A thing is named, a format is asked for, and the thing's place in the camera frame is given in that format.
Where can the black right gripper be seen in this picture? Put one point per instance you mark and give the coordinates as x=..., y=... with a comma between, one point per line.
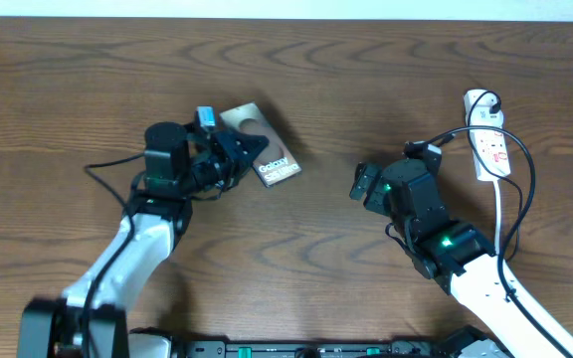
x=361, y=183

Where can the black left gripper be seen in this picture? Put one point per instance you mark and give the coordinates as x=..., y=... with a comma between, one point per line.
x=235, y=171

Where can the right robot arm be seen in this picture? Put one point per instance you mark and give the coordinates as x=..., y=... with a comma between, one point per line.
x=458, y=257

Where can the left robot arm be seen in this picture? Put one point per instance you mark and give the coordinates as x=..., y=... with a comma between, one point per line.
x=183, y=162

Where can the white power strip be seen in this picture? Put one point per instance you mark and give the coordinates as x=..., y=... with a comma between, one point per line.
x=490, y=156

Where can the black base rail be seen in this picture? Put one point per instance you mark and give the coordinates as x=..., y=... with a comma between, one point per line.
x=465, y=342

